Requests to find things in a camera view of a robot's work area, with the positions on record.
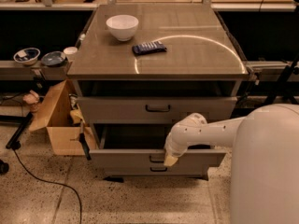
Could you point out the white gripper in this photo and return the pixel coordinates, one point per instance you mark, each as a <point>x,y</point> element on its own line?
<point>173,149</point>

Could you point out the grey drawer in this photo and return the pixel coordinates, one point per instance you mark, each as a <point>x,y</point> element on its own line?
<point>137,171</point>
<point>146,110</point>
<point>129,147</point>

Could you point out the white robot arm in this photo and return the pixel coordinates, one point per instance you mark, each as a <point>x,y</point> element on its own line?
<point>264,165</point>

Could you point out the grey bottom drawer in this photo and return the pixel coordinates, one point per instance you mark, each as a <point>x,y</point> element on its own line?
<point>137,171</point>

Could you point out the grey top drawer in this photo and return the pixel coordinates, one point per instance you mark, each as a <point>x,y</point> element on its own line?
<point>146,110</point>

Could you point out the grey drawer cabinet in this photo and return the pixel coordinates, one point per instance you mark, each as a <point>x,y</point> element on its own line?
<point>200,60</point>

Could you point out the blue snack packet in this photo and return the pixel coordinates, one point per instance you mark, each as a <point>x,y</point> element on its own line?
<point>148,48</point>

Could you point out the cardboard box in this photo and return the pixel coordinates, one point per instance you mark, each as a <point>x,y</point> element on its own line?
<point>54,116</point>

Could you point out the small white cup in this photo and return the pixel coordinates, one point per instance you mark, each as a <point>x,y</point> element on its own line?
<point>70,53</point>

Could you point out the pink toy figure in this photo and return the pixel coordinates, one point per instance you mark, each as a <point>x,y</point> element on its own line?
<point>33,100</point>

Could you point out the blue plate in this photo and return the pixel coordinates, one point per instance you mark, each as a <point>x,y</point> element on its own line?
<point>54,58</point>

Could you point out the black tripod leg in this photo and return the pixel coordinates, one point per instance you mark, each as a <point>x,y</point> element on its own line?
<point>14,142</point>

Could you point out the black caster wheel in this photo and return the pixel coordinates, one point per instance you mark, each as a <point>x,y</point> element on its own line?
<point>4,167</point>

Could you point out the blue patterned white bowl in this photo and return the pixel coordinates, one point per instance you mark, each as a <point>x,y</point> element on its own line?
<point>27,56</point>

